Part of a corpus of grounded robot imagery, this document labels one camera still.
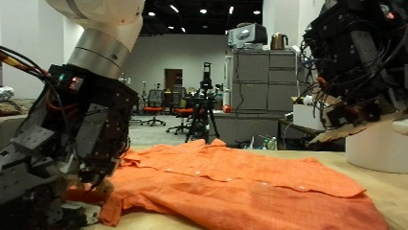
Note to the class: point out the orange button-up shirt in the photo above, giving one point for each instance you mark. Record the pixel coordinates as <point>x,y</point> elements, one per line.
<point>237,188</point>

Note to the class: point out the orange seat office chair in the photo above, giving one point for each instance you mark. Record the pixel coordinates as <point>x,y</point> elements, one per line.
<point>182,111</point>
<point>152,109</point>

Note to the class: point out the grey sofa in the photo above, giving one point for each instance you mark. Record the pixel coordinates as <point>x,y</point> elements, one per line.
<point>8,127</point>

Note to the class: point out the brown cushion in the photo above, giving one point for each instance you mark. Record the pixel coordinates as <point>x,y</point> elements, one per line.
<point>10,108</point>

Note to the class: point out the copper kettle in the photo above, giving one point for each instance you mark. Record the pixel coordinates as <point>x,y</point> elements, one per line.
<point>277,41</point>

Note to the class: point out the silver crumpled bag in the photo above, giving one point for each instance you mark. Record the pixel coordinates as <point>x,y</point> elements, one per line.
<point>5,93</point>

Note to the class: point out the white cardboard box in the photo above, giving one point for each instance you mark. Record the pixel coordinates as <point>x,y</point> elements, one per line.
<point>305,116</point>

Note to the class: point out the grey filing cabinet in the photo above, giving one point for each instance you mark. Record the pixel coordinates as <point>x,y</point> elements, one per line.
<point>259,83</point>

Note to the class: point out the brown door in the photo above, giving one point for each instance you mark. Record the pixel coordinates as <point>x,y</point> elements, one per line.
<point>172,78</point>

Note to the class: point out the white boxy monitor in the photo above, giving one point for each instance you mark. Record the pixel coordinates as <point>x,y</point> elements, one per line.
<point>248,34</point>

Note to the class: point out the black side table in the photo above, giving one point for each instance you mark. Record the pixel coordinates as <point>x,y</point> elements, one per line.
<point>292,127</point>

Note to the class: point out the white round plant pot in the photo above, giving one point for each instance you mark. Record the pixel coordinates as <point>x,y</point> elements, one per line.
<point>377,153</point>

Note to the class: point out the red ball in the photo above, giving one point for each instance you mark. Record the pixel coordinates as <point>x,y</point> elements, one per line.
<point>225,109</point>

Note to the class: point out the clear plastic bottle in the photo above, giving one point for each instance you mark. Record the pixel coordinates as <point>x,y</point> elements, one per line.
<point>271,143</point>

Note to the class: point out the grey low counter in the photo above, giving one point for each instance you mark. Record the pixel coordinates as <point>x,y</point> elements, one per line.
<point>241,127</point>

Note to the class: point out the black camera tripod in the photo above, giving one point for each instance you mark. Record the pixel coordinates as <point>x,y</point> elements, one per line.
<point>204,108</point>

